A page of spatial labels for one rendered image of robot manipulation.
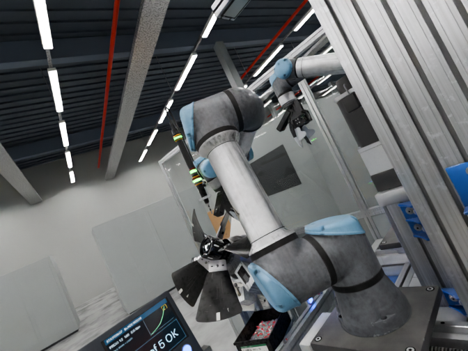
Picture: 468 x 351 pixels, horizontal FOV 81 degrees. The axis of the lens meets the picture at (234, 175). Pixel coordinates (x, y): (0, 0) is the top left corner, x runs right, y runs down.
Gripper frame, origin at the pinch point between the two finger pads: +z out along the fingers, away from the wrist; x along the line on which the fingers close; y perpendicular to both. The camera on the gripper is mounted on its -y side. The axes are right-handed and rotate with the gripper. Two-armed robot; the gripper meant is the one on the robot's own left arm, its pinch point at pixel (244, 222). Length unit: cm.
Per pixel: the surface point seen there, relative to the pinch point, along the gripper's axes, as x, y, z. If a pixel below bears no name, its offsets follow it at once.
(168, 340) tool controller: -21, -60, -7
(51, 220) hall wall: 1223, 245, -140
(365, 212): -21, 62, 49
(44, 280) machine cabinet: 734, 29, 5
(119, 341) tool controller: -19, -67, -16
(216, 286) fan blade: 24.7, -16.8, 19.6
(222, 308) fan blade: 19.9, -24.3, 25.6
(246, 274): 15.5, -5.8, 24.4
